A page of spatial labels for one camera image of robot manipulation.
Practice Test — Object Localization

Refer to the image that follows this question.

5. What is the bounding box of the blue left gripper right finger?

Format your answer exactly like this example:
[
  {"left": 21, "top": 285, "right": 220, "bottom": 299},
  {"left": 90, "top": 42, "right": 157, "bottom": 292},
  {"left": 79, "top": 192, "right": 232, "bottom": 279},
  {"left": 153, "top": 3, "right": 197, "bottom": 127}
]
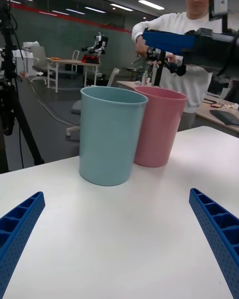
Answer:
[{"left": 188, "top": 188, "right": 239, "bottom": 299}]

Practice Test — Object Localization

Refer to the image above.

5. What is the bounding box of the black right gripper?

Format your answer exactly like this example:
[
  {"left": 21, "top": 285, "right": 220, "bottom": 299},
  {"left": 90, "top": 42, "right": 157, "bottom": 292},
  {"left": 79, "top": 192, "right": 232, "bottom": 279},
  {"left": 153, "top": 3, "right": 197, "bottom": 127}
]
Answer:
[{"left": 142, "top": 28, "right": 239, "bottom": 77}]

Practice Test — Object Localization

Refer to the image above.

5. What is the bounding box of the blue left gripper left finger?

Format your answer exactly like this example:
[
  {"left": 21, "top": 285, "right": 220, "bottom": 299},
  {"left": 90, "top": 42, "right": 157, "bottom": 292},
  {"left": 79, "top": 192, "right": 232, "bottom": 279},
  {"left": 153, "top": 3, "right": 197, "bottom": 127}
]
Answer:
[{"left": 0, "top": 191, "right": 46, "bottom": 299}]

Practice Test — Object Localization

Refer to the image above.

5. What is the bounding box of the person's left hand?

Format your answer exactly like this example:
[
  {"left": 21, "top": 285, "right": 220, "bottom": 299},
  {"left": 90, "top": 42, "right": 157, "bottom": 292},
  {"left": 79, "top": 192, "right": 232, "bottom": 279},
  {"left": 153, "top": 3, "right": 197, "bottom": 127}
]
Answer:
[{"left": 166, "top": 54, "right": 178, "bottom": 67}]

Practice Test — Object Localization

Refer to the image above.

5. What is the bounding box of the person's right hand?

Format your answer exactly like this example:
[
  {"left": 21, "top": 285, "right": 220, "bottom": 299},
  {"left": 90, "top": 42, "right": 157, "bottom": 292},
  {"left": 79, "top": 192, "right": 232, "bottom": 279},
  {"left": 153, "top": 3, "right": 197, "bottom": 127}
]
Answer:
[{"left": 135, "top": 43, "right": 150, "bottom": 57}]

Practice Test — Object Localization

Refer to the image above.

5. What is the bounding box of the person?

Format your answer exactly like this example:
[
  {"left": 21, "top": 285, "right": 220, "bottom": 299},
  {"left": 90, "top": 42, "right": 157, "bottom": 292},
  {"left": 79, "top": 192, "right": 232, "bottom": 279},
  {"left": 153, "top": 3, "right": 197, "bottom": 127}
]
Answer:
[{"left": 131, "top": 0, "right": 239, "bottom": 130}]

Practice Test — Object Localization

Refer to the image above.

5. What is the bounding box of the small white humanoid robot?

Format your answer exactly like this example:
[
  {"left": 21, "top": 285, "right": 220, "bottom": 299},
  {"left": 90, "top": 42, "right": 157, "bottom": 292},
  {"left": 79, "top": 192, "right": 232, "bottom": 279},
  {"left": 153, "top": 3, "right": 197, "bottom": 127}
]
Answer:
[{"left": 81, "top": 31, "right": 109, "bottom": 64}]

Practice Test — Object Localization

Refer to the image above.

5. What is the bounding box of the pale wooden desk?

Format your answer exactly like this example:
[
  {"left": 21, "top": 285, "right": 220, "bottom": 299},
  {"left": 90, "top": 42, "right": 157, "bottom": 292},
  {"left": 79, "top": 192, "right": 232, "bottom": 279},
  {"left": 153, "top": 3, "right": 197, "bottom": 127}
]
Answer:
[{"left": 116, "top": 80, "right": 239, "bottom": 137}]

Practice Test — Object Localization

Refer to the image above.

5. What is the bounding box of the pink plastic bin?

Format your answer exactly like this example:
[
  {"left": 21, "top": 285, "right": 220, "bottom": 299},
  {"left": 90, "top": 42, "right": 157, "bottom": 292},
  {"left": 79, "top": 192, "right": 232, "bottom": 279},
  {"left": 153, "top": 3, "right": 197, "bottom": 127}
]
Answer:
[{"left": 133, "top": 86, "right": 188, "bottom": 168}]

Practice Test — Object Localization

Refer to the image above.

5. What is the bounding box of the wooden top table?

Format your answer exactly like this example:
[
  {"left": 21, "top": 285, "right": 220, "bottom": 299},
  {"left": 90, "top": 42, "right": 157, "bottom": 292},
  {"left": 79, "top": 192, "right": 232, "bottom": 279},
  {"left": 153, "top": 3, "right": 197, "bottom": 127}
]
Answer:
[{"left": 46, "top": 57, "right": 101, "bottom": 93}]

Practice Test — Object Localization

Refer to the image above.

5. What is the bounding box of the pale blue plastic bin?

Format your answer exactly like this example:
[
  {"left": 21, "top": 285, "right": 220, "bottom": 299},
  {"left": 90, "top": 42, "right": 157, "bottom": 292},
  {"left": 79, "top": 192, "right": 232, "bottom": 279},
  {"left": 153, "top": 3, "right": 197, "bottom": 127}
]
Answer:
[{"left": 79, "top": 86, "right": 149, "bottom": 187}]

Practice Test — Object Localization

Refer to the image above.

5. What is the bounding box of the grey office chair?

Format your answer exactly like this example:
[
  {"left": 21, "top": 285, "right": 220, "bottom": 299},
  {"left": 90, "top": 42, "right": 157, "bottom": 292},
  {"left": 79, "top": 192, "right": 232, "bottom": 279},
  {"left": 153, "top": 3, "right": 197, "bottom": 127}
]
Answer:
[{"left": 31, "top": 45, "right": 57, "bottom": 85}]

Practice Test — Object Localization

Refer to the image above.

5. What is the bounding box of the black tripod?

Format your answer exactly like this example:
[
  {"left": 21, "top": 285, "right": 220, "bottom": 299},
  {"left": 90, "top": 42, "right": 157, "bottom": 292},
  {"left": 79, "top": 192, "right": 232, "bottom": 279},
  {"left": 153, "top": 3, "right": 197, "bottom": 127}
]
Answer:
[{"left": 0, "top": 0, "right": 45, "bottom": 174}]

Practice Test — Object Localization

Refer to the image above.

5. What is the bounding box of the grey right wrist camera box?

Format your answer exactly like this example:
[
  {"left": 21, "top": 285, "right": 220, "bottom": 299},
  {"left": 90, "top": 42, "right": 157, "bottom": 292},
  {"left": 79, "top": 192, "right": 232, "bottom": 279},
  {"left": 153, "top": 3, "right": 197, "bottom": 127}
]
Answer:
[{"left": 213, "top": 0, "right": 229, "bottom": 18}]

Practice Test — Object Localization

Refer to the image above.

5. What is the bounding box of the pale floor cable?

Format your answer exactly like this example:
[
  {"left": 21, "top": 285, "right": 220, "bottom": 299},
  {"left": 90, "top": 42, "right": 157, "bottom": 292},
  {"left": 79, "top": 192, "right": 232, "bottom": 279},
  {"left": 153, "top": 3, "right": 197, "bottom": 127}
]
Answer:
[{"left": 21, "top": 72, "right": 81, "bottom": 128}]

